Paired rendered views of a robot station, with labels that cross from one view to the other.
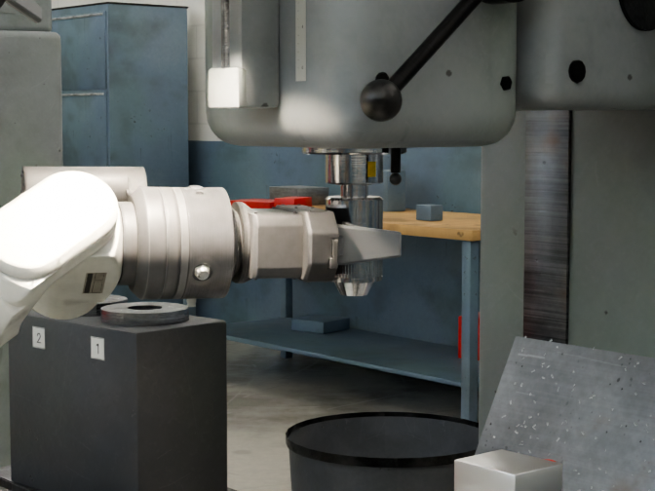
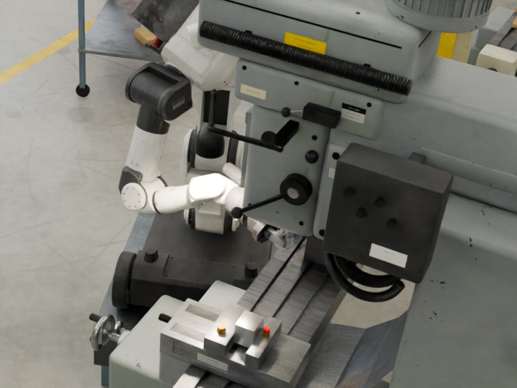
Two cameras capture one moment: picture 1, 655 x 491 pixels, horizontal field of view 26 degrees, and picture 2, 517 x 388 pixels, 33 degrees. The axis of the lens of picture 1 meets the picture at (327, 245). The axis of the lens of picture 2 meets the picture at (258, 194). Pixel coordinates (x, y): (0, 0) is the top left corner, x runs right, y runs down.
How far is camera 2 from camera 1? 1.96 m
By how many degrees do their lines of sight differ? 63
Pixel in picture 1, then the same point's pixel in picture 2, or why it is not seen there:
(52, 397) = not seen: hidden behind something
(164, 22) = not seen: outside the picture
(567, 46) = (320, 224)
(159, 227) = (228, 202)
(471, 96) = (286, 222)
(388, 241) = (280, 242)
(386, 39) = (253, 195)
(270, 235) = (250, 221)
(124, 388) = not seen: hidden behind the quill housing
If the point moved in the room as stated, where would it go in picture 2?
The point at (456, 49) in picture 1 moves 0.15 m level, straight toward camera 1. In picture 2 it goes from (281, 206) to (219, 215)
